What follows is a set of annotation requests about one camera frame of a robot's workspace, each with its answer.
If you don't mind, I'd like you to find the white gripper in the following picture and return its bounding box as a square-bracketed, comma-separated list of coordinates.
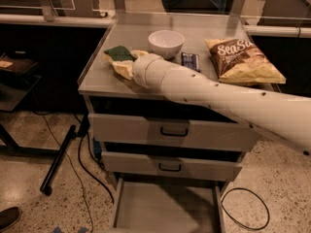
[112, 50, 171, 90]

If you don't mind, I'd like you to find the green and yellow sponge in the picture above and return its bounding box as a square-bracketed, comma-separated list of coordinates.
[103, 46, 136, 65]

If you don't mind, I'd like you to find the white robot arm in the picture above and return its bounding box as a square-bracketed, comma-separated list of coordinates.
[112, 53, 311, 151]

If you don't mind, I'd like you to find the top grey drawer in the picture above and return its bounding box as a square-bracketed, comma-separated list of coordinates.
[88, 114, 259, 151]

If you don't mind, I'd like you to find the middle grey drawer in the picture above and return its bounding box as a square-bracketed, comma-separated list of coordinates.
[102, 151, 242, 182]

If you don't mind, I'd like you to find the grey metal drawer cabinet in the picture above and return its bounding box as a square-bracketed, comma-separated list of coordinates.
[79, 13, 270, 231]

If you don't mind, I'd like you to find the bottom grey open drawer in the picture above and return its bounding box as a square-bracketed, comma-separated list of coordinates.
[109, 176, 225, 233]

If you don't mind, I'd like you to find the white ceramic bowl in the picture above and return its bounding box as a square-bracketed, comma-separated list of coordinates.
[148, 30, 185, 60]

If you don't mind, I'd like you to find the dark blue snack bar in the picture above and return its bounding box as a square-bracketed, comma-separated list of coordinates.
[181, 52, 200, 72]

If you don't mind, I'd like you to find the yellow brown chip bag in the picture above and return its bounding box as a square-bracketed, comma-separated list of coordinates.
[205, 38, 286, 85]

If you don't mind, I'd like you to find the dark side table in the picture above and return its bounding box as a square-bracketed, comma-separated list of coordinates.
[0, 53, 40, 155]

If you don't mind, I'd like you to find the black stand leg with wheel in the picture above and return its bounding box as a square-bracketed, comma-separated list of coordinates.
[40, 125, 76, 196]

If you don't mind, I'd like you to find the dark shoe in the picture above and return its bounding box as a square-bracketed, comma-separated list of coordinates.
[0, 207, 22, 233]

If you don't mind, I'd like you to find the thin black floor cable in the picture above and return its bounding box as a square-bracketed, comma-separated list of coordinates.
[32, 110, 95, 233]

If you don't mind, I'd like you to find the black cable by cabinet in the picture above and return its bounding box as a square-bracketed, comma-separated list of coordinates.
[77, 131, 116, 205]

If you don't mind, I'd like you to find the black looped floor cable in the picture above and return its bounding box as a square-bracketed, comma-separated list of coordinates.
[221, 187, 271, 232]

